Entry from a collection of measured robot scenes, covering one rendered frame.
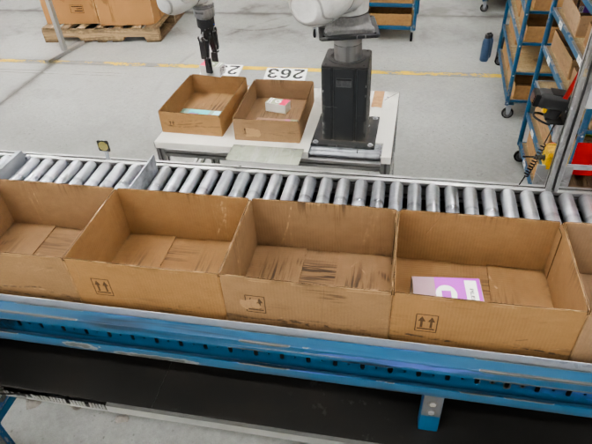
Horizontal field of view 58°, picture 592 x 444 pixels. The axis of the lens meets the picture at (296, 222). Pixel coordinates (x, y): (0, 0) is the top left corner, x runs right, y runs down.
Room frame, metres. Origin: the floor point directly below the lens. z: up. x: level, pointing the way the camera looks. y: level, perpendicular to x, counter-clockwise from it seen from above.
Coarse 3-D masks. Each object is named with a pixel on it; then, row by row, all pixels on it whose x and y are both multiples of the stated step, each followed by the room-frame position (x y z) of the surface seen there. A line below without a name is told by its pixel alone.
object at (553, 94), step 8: (536, 88) 1.59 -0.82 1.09; (544, 88) 1.59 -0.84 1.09; (552, 88) 1.58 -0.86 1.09; (536, 96) 1.55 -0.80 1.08; (544, 96) 1.54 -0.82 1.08; (552, 96) 1.54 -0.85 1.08; (560, 96) 1.54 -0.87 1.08; (536, 104) 1.55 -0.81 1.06; (544, 104) 1.54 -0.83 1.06; (552, 104) 1.53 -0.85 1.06; (560, 104) 1.53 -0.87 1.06; (568, 104) 1.52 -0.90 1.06; (544, 112) 1.56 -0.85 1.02; (552, 112) 1.55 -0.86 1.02; (560, 112) 1.54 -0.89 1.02
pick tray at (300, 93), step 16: (256, 80) 2.34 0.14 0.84; (272, 80) 2.32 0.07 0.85; (288, 80) 2.30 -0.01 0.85; (256, 96) 2.34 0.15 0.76; (272, 96) 2.32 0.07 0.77; (288, 96) 2.30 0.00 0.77; (304, 96) 2.29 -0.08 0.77; (240, 112) 2.09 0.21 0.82; (256, 112) 2.19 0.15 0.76; (272, 112) 2.18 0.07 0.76; (288, 112) 2.17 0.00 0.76; (304, 112) 2.02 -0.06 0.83; (240, 128) 1.96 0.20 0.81; (256, 128) 1.95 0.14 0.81; (272, 128) 1.93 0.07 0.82; (288, 128) 1.92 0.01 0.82; (304, 128) 2.01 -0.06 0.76
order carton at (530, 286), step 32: (416, 224) 1.04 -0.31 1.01; (448, 224) 1.03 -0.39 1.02; (480, 224) 1.01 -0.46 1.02; (512, 224) 0.99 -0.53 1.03; (544, 224) 0.97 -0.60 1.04; (416, 256) 1.04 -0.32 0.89; (448, 256) 1.02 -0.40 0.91; (480, 256) 1.00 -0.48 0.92; (512, 256) 0.99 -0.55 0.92; (544, 256) 0.97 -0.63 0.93; (512, 288) 0.91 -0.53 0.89; (544, 288) 0.90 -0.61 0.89; (576, 288) 0.77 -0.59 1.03; (416, 320) 0.76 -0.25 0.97; (448, 320) 0.75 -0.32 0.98; (480, 320) 0.73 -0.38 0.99; (512, 320) 0.72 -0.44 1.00; (544, 320) 0.70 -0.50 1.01; (576, 320) 0.69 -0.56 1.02; (512, 352) 0.71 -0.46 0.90; (544, 352) 0.70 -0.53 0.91
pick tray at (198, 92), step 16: (192, 80) 2.44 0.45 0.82; (208, 80) 2.42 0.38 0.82; (224, 80) 2.40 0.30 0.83; (240, 80) 2.37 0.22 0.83; (176, 96) 2.26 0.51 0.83; (192, 96) 2.39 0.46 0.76; (208, 96) 2.38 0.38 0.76; (224, 96) 2.36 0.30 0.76; (240, 96) 2.26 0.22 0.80; (160, 112) 2.07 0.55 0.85; (176, 112) 2.23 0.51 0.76; (224, 112) 2.05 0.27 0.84; (176, 128) 2.06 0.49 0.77; (192, 128) 2.04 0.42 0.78; (208, 128) 2.02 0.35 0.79; (224, 128) 2.03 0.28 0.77
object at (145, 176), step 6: (150, 162) 1.75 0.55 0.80; (144, 168) 1.71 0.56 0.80; (150, 168) 1.74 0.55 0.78; (156, 168) 1.79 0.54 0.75; (138, 174) 1.66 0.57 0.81; (144, 174) 1.70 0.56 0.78; (150, 174) 1.73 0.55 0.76; (138, 180) 1.65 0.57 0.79; (144, 180) 1.69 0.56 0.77; (150, 180) 1.72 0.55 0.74; (132, 186) 1.60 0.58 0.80; (138, 186) 1.64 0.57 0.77; (144, 186) 1.68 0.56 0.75
